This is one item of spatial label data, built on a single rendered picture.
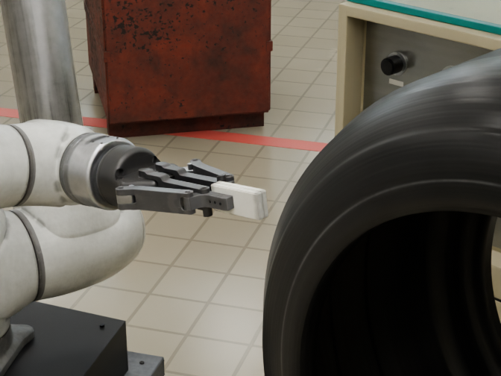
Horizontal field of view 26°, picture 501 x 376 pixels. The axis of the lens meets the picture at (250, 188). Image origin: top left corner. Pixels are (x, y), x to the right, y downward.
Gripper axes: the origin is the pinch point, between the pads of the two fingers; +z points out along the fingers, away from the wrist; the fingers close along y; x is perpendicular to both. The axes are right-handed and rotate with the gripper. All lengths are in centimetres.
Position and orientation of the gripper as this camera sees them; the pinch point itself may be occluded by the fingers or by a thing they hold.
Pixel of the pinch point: (238, 200)
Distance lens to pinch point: 116.1
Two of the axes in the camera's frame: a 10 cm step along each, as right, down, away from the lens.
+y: 6.9, -2.9, 6.6
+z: 7.2, 1.4, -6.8
